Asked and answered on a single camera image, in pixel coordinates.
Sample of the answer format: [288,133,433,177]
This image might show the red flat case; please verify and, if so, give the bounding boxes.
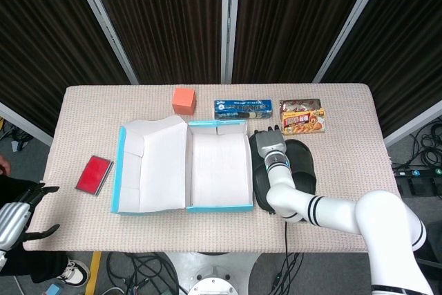
[75,155,115,196]

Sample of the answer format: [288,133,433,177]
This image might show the black tangled cable bundle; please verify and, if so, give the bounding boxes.
[407,124,442,171]

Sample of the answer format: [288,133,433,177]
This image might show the aluminium partition post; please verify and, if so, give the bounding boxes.
[220,0,242,84]
[312,0,397,84]
[68,0,140,86]

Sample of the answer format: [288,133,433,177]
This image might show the black floor cable bundle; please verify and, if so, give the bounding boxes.
[105,251,180,295]

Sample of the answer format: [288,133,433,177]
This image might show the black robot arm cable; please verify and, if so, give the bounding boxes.
[271,220,305,291]

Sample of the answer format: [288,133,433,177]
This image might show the white black sneaker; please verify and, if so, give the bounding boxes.
[56,258,90,288]

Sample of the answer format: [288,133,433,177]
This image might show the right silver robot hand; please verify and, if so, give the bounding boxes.
[253,124,288,160]

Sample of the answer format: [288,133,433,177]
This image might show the beige woven tablecloth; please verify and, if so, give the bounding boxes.
[22,83,403,253]

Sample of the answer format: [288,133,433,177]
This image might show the black slipper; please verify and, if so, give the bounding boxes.
[248,131,280,216]
[283,138,317,196]

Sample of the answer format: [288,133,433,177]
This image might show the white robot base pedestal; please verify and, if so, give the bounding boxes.
[165,251,263,295]

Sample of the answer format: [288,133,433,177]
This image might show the dark brown curtain panel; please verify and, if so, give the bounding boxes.
[84,0,225,85]
[231,0,377,84]
[323,0,442,137]
[0,0,131,137]

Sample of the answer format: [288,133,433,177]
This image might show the aluminium partition base rail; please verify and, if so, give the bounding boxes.
[0,101,55,147]
[383,99,442,148]

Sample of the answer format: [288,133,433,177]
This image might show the light blue shoe box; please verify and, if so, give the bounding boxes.
[109,115,255,217]

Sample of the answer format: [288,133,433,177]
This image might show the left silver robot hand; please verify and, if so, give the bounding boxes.
[0,183,61,251]

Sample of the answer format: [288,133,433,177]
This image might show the person black trousers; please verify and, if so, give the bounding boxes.
[0,173,69,284]

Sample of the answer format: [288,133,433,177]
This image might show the blue snack packet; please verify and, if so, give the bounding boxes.
[213,99,272,120]

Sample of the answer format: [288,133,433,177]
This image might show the floor cable clutter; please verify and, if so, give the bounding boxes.
[0,115,34,153]

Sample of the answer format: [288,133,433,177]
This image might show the yellow curry box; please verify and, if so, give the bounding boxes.
[281,108,327,136]

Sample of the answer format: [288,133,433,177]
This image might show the brown foil packet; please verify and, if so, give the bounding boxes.
[278,97,324,113]

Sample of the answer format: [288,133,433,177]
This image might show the orange cube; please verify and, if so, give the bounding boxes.
[171,87,197,115]

